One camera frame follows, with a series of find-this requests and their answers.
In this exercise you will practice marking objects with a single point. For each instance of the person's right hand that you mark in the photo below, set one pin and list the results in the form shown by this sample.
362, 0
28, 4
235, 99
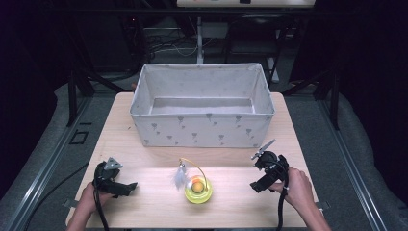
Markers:
296, 189

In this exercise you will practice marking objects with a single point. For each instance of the black office chair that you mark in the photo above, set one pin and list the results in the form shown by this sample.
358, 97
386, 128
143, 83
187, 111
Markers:
253, 35

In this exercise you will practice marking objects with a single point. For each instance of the white metal post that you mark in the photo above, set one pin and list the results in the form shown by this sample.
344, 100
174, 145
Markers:
199, 41

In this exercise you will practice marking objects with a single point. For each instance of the white fabric storage box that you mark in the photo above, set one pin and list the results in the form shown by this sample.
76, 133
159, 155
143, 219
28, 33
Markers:
202, 131

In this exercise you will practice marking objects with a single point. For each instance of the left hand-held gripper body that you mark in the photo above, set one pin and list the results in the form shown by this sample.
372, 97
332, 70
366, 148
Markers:
106, 176

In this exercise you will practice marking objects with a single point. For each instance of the yellow feather cat toy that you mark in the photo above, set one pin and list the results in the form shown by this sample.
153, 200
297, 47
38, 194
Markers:
198, 192

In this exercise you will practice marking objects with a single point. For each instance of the person's left hand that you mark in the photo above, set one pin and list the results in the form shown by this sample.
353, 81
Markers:
91, 199

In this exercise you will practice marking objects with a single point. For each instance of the white board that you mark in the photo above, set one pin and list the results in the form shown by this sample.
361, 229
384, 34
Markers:
245, 3

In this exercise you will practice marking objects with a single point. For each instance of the black metal stand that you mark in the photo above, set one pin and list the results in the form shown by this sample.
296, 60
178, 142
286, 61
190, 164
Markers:
75, 96
330, 96

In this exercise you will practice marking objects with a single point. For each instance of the aluminium floor rail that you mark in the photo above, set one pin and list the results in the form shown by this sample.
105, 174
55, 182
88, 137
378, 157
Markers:
352, 173
41, 173

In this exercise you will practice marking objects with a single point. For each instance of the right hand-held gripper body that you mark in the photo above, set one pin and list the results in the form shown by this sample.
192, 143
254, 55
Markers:
272, 166

